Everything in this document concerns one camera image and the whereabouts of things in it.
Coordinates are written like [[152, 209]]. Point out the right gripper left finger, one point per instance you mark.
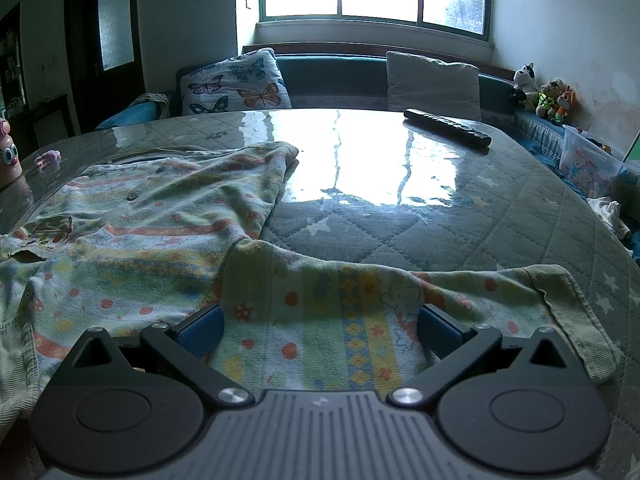
[[178, 352]]

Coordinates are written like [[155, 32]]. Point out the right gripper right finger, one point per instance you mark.
[[462, 352]]

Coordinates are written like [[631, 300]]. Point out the colourful patterned children's garment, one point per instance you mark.
[[160, 239]]

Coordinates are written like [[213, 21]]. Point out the quilted green star tablecloth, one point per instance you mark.
[[367, 187]]

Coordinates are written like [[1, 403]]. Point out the clear plastic storage box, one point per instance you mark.
[[588, 166]]

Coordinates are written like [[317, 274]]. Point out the black remote control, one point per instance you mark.
[[448, 128]]

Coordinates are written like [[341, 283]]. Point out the small pink toy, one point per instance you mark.
[[48, 158]]

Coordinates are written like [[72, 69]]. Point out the blue cushion at bench end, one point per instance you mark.
[[136, 114]]

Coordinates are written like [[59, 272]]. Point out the pink cartoon-eyed bottle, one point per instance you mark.
[[10, 165]]

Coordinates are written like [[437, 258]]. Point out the black and white plush toy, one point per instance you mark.
[[524, 92]]

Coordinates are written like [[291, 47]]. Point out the plain grey cushion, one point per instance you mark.
[[432, 85]]

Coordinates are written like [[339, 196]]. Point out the orange plush toy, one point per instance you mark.
[[565, 103]]

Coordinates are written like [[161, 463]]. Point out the green and brown plush toy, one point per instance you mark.
[[548, 98]]

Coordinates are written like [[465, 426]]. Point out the butterfly print pillow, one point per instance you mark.
[[250, 81]]

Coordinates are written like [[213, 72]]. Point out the teal bench sofa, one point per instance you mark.
[[320, 80]]

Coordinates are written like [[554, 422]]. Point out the dark door with glass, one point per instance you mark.
[[103, 57]]

